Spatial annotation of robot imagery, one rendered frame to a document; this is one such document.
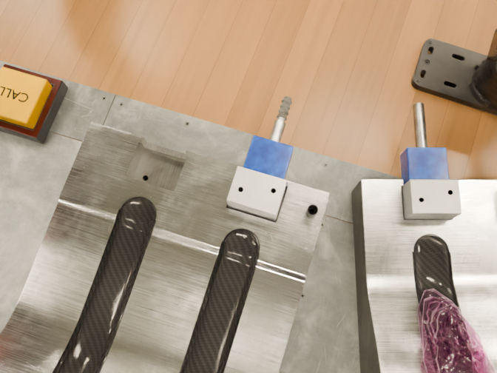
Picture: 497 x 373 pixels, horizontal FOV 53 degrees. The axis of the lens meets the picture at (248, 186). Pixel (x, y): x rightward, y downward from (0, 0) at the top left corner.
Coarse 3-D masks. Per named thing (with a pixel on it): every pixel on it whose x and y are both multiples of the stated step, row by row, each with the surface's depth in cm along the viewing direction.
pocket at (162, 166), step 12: (144, 144) 53; (144, 156) 54; (156, 156) 54; (168, 156) 53; (180, 156) 53; (132, 168) 52; (144, 168) 53; (156, 168) 53; (168, 168) 53; (180, 168) 53; (144, 180) 54; (156, 180) 53; (168, 180) 53
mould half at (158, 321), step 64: (64, 192) 50; (128, 192) 50; (192, 192) 50; (320, 192) 50; (64, 256) 49; (192, 256) 49; (64, 320) 48; (128, 320) 47; (192, 320) 47; (256, 320) 47
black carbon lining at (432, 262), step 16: (432, 240) 52; (416, 256) 52; (432, 256) 52; (448, 256) 52; (416, 272) 51; (432, 272) 52; (448, 272) 51; (416, 288) 50; (432, 288) 51; (448, 288) 51
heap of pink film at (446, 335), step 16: (432, 304) 49; (448, 304) 49; (432, 320) 47; (448, 320) 47; (464, 320) 47; (432, 336) 46; (448, 336) 45; (464, 336) 45; (432, 352) 45; (448, 352) 44; (464, 352) 45; (480, 352) 45; (432, 368) 44; (448, 368) 44; (464, 368) 44; (480, 368) 44
